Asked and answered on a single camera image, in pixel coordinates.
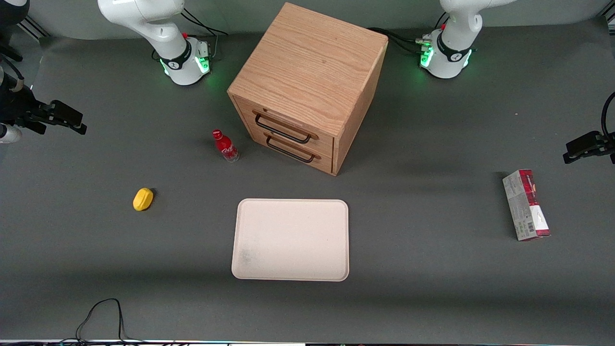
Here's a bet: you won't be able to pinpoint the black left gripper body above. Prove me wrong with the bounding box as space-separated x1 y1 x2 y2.
596 133 615 165

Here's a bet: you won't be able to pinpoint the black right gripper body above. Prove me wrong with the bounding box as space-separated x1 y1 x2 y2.
0 87 38 135

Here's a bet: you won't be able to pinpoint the red coke bottle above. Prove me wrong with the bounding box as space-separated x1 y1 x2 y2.
213 129 240 163

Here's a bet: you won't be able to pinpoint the beige rectangular tray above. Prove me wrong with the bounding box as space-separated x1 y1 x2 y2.
231 198 350 282

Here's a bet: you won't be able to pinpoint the black stand leg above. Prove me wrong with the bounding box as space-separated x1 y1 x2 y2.
0 42 23 62

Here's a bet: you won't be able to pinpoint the red and grey carton box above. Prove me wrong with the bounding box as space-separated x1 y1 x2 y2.
502 169 552 242

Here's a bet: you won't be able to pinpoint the yellow lemon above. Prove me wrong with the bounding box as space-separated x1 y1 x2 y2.
133 187 155 212

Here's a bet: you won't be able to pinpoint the wooden drawer front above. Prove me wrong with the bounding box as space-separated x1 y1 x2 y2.
250 129 333 173
238 99 335 155

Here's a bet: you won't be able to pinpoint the wooden drawer cabinet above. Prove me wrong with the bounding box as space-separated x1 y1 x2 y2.
227 2 389 176

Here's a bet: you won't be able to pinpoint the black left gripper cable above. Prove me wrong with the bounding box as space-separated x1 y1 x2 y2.
602 91 615 140

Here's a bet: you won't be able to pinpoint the black cable along right arm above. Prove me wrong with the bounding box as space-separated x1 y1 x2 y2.
0 53 25 92

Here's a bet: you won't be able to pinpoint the black right arm base cables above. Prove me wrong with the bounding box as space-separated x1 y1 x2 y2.
180 7 229 61

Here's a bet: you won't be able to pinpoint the black arm base cables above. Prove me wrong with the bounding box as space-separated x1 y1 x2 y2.
368 26 433 56
180 7 229 61

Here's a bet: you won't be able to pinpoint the black cable loop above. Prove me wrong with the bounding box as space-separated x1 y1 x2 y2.
62 298 145 345

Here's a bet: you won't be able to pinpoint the black metal drawer handle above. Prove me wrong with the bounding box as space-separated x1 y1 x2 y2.
265 136 316 163
253 111 314 145

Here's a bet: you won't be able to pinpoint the black left arm base cables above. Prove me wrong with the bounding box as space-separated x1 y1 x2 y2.
368 26 433 56

